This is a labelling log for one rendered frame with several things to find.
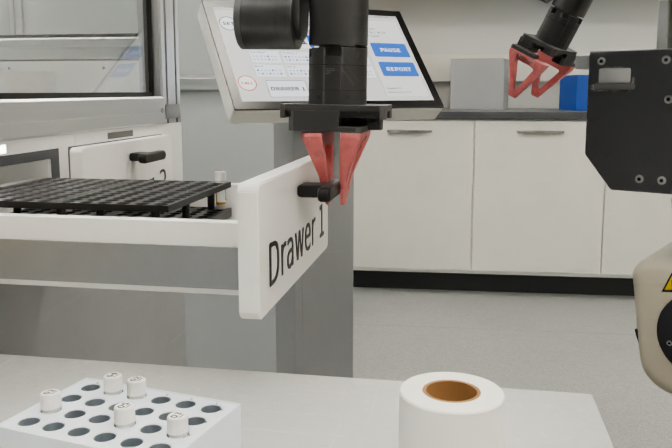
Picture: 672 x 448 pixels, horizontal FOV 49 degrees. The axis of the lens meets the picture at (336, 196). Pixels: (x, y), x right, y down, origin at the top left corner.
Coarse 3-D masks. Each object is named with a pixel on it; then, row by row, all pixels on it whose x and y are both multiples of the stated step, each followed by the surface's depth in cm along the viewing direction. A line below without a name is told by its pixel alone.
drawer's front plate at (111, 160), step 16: (96, 144) 100; (112, 144) 102; (128, 144) 107; (144, 144) 112; (160, 144) 118; (80, 160) 94; (96, 160) 98; (112, 160) 102; (128, 160) 107; (160, 160) 118; (80, 176) 94; (96, 176) 98; (112, 176) 102; (128, 176) 107; (144, 176) 112; (160, 176) 118
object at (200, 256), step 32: (0, 224) 64; (32, 224) 63; (64, 224) 63; (96, 224) 62; (128, 224) 62; (160, 224) 61; (192, 224) 61; (224, 224) 60; (0, 256) 64; (32, 256) 64; (64, 256) 63; (96, 256) 62; (128, 256) 62; (160, 256) 61; (192, 256) 61; (224, 256) 60; (128, 288) 63; (160, 288) 62; (192, 288) 62; (224, 288) 61
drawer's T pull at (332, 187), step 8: (304, 184) 71; (312, 184) 71; (320, 184) 71; (328, 184) 70; (336, 184) 71; (304, 192) 70; (312, 192) 70; (320, 192) 68; (328, 192) 68; (336, 192) 71; (320, 200) 68; (328, 200) 68
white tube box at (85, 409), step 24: (96, 384) 52; (72, 408) 48; (96, 408) 48; (144, 408) 48; (168, 408) 48; (192, 408) 48; (216, 408) 48; (240, 408) 48; (0, 432) 45; (24, 432) 44; (48, 432) 44; (72, 432) 45; (96, 432) 44; (120, 432) 44; (144, 432) 45; (192, 432) 44; (216, 432) 46; (240, 432) 49
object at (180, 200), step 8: (208, 184) 80; (216, 184) 81; (224, 184) 80; (184, 192) 74; (192, 192) 74; (200, 192) 74; (208, 192) 75; (216, 192) 78; (168, 200) 68; (176, 200) 68; (184, 200) 69; (192, 200) 71; (152, 208) 65; (160, 208) 65; (168, 208) 65; (176, 208) 67
